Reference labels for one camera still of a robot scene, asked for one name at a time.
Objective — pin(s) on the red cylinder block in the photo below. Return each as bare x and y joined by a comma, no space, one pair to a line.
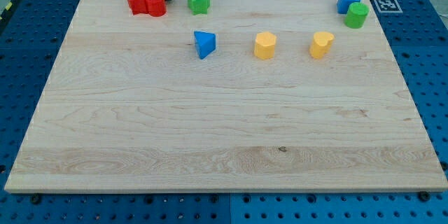
155,8

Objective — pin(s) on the yellow heart block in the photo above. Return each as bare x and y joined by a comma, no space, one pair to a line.
321,44

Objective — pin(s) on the light wooden board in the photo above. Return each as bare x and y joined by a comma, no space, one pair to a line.
129,107

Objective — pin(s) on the white fiducial marker tag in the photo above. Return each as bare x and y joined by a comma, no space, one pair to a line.
388,6

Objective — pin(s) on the green cylinder block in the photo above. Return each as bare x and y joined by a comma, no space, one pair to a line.
356,15

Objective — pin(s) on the yellow hexagon block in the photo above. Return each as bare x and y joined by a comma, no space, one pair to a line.
265,43

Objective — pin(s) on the red star block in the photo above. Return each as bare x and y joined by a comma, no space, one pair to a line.
137,6

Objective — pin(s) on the green star block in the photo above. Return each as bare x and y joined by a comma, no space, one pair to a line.
199,6

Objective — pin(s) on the blue triangle block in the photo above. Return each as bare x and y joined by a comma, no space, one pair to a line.
205,43

